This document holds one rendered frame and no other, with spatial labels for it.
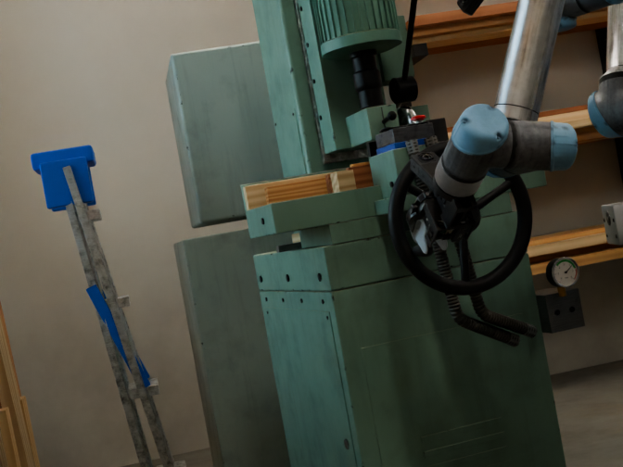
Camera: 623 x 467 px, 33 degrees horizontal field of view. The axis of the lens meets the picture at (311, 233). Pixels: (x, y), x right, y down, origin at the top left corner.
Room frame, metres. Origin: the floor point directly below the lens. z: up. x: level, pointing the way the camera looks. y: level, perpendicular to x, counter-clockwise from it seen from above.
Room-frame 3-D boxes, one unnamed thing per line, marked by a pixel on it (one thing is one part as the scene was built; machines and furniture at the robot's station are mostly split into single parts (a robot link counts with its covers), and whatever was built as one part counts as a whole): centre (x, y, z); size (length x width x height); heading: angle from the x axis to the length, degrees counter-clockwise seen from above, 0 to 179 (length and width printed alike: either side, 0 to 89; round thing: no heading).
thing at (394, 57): (2.51, -0.26, 1.22); 0.09 x 0.08 x 0.15; 17
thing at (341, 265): (2.37, -0.14, 0.76); 0.57 x 0.45 x 0.09; 17
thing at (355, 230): (2.20, -0.20, 0.82); 0.40 x 0.21 x 0.04; 107
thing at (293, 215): (2.15, -0.20, 0.87); 0.61 x 0.30 x 0.06; 107
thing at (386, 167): (2.07, -0.23, 0.91); 0.15 x 0.14 x 0.09; 107
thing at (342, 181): (2.08, -0.08, 0.92); 0.04 x 0.03 x 0.04; 114
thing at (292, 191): (2.27, -0.22, 0.92); 0.62 x 0.02 x 0.04; 107
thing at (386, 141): (2.07, -0.23, 0.99); 0.13 x 0.11 x 0.06; 107
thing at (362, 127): (2.28, -0.17, 1.03); 0.14 x 0.07 x 0.09; 17
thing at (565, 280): (2.13, -0.49, 0.65); 0.06 x 0.04 x 0.08; 107
